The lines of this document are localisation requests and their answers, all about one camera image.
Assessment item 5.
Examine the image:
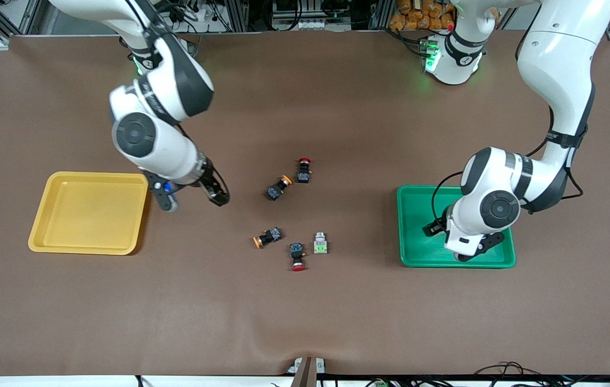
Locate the yellow push button switch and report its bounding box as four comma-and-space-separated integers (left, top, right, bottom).
266, 175, 293, 202
253, 226, 284, 249

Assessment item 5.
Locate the green plastic tray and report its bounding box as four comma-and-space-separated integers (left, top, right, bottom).
396, 185, 516, 268

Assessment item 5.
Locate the yellow plastic tray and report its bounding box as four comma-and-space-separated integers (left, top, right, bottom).
28, 171, 150, 255

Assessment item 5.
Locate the brown table mat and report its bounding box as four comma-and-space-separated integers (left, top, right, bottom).
0, 30, 610, 377

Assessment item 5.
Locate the white power strip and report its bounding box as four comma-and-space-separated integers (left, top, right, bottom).
175, 5, 215, 23

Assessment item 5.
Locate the bag of orange snacks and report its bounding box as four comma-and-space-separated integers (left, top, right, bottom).
389, 0, 455, 31

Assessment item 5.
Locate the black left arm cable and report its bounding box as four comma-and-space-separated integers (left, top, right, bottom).
431, 105, 585, 227

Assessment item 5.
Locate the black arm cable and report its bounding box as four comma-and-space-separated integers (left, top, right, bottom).
431, 105, 585, 227
122, 0, 176, 60

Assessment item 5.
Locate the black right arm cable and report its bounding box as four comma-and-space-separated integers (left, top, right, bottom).
122, 0, 176, 60

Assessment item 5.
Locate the black cable bundle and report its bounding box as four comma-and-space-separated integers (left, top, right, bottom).
472, 361, 610, 387

